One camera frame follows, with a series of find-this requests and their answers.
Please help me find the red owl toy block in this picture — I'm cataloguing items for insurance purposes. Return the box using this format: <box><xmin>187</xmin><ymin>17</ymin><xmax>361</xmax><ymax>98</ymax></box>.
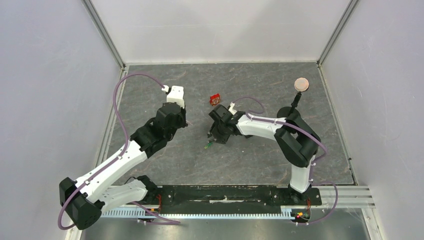
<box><xmin>209</xmin><ymin>93</ymin><xmax>221</xmax><ymax>106</ymax></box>

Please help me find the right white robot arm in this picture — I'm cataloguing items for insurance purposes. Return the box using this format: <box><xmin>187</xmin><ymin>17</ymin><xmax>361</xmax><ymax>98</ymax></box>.
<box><xmin>207</xmin><ymin>104</ymin><xmax>327</xmax><ymax>204</ymax></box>

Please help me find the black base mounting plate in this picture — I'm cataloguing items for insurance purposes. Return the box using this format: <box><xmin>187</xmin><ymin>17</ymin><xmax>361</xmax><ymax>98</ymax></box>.
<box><xmin>139</xmin><ymin>185</ymin><xmax>322</xmax><ymax>214</ymax></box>

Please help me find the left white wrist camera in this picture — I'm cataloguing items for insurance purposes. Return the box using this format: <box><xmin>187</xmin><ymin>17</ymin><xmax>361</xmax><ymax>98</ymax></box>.
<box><xmin>161</xmin><ymin>85</ymin><xmax>186</xmax><ymax>109</ymax></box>

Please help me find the black stand with round disc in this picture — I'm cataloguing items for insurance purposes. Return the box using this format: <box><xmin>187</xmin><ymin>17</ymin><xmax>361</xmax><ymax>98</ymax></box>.
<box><xmin>277</xmin><ymin>77</ymin><xmax>310</xmax><ymax>118</ymax></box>

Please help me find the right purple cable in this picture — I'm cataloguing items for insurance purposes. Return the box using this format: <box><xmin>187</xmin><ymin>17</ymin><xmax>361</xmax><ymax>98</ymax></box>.
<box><xmin>231</xmin><ymin>96</ymin><xmax>339</xmax><ymax>226</ymax></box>

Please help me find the white toothed cable rail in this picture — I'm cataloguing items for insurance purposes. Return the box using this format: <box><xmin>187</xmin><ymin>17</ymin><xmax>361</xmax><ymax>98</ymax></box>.
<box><xmin>101</xmin><ymin>206</ymin><xmax>295</xmax><ymax>220</ymax></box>

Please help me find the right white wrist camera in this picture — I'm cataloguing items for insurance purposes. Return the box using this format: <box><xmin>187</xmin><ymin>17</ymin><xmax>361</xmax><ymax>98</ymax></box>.
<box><xmin>228</xmin><ymin>102</ymin><xmax>237</xmax><ymax>115</ymax></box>

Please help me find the green battery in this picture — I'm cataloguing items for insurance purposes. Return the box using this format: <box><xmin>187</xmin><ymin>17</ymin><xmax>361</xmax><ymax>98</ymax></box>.
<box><xmin>204</xmin><ymin>141</ymin><xmax>214</xmax><ymax>149</ymax></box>

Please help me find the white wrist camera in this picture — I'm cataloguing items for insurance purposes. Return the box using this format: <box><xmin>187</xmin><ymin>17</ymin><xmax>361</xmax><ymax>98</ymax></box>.
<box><xmin>161</xmin><ymin>85</ymin><xmax>186</xmax><ymax>109</ymax></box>
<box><xmin>228</xmin><ymin>102</ymin><xmax>237</xmax><ymax>115</ymax></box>

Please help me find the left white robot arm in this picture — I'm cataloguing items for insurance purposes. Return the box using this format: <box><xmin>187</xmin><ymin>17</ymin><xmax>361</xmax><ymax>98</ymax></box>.
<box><xmin>57</xmin><ymin>102</ymin><xmax>188</xmax><ymax>230</ymax></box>

